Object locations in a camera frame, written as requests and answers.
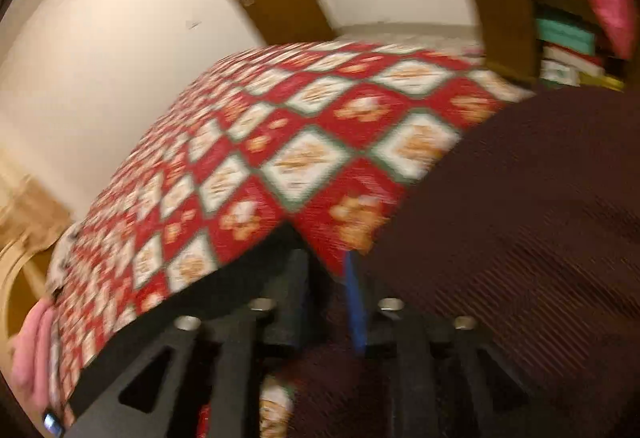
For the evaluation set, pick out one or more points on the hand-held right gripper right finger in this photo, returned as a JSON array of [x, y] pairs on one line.
[[356, 308]]

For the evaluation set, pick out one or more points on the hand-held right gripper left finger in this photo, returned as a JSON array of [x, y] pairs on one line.
[[295, 298]]

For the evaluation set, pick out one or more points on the black pants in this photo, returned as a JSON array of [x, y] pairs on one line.
[[500, 218]]

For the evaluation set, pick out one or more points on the red printed bear blanket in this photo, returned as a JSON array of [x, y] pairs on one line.
[[310, 118]]

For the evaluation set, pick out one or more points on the grey zigzag pillow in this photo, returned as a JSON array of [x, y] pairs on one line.
[[65, 253]]

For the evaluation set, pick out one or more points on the pink folded blanket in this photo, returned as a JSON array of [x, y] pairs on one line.
[[32, 358]]

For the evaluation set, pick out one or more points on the cream wooden headboard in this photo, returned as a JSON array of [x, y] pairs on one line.
[[15, 268]]

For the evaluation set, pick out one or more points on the beige patterned curtain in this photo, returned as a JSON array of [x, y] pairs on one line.
[[25, 213]]

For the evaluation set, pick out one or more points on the red and white box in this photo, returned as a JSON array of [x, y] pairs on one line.
[[572, 59]]

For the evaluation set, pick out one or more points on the brown wooden cabinet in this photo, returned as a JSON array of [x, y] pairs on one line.
[[500, 3]]

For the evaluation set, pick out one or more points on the white wall switch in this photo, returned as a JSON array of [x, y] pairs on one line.
[[193, 24]]

